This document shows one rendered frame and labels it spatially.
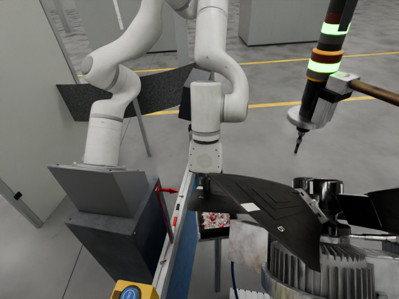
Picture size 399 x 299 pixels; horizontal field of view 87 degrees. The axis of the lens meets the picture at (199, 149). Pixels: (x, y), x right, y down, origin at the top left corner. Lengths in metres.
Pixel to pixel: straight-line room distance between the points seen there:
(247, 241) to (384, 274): 0.33
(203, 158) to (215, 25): 0.36
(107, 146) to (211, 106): 0.44
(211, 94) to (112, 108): 0.43
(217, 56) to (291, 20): 6.32
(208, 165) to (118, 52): 0.51
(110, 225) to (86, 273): 1.09
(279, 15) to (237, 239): 6.34
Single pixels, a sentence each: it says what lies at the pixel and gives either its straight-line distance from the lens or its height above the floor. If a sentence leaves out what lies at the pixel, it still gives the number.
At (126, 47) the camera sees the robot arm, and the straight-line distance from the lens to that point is 0.86.
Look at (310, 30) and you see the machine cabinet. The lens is 7.18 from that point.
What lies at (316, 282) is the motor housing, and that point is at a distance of 0.59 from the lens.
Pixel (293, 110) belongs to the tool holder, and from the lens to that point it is 0.46.
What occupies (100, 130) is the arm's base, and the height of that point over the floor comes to 1.25.
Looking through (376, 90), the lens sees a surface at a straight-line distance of 0.37.
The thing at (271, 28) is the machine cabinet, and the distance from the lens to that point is 6.75.
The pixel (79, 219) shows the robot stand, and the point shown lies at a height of 0.93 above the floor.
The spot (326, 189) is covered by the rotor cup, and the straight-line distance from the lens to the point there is 0.60.
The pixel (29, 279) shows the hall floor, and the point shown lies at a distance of 2.22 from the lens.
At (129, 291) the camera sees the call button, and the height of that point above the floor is 1.08.
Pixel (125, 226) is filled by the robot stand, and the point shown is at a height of 0.93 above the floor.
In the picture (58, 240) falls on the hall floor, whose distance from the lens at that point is 2.28.
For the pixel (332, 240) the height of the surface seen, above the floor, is 1.19.
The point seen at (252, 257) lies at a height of 1.00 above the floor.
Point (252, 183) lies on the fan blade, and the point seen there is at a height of 1.35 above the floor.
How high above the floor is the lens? 1.67
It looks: 40 degrees down
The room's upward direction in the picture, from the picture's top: 4 degrees counter-clockwise
